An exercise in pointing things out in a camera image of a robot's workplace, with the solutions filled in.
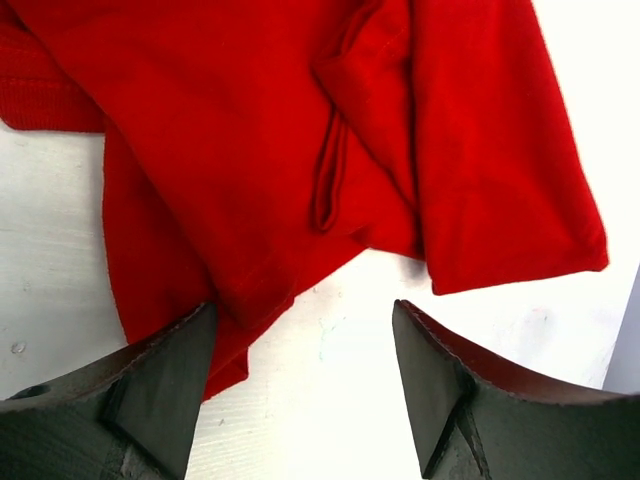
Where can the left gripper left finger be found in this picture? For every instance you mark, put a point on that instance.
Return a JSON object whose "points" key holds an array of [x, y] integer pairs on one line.
{"points": [[129, 415]]}

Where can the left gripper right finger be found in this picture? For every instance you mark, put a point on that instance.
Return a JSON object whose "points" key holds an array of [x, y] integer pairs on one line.
{"points": [[476, 415]]}

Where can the red t shirt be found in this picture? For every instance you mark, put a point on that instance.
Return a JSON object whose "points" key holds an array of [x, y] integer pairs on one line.
{"points": [[254, 147]]}

